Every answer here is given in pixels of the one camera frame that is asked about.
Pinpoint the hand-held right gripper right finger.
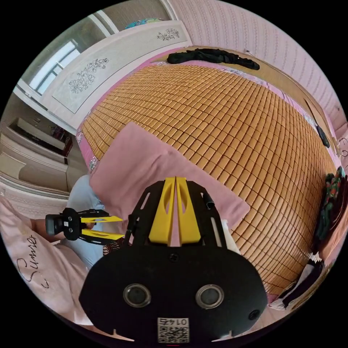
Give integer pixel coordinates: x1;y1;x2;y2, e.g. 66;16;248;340
176;177;202;247

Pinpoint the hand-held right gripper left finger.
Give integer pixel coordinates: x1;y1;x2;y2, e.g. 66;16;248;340
149;177;176;247

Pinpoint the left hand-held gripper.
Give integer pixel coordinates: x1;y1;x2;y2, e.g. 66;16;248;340
62;207;126;246

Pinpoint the pink long sleeve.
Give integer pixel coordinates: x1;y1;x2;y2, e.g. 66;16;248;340
89;121;251;246

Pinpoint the person's left forearm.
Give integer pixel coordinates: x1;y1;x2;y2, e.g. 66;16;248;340
30;218;66;243

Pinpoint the person's body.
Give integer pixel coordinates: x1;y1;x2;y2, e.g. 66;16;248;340
0;174;115;328

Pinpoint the bed with woven mat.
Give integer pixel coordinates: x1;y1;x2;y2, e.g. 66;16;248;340
75;45;345;310

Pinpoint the white dresser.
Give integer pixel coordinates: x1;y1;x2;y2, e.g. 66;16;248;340
0;116;74;192

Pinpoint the pile of clothes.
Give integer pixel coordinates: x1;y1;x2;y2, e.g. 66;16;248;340
280;165;348;309

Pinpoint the small black object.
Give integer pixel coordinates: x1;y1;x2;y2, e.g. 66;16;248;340
316;124;331;148

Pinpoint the black garment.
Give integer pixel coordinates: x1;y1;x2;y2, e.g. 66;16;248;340
166;48;260;71

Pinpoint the window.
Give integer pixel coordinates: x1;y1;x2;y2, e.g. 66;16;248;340
28;39;80;96

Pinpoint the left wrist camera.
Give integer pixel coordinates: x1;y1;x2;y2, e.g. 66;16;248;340
45;213;65;236

